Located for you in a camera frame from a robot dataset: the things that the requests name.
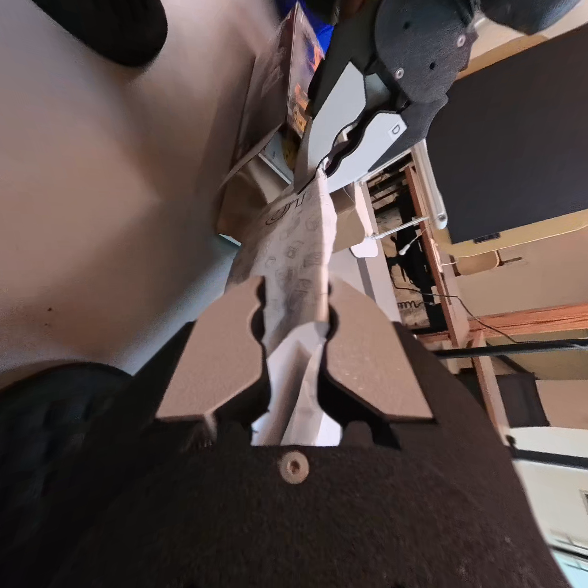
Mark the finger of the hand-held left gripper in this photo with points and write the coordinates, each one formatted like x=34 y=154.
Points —
x=363 y=147
x=335 y=115

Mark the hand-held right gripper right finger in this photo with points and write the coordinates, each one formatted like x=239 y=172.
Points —
x=381 y=372

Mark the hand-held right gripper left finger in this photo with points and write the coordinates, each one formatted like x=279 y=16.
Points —
x=216 y=367

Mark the black toy car box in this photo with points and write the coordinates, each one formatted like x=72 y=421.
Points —
x=271 y=92

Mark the white brick-print paper bag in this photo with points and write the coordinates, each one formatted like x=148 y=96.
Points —
x=294 y=257

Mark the background office desk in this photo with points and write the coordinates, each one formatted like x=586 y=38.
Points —
x=459 y=321

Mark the white metal book stand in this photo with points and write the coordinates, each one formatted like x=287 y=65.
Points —
x=432 y=183

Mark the wooden board with dark panel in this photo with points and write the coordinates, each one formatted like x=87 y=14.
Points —
x=514 y=138

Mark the black mesh armrest pad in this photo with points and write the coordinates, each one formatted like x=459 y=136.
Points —
x=115 y=32
x=41 y=436

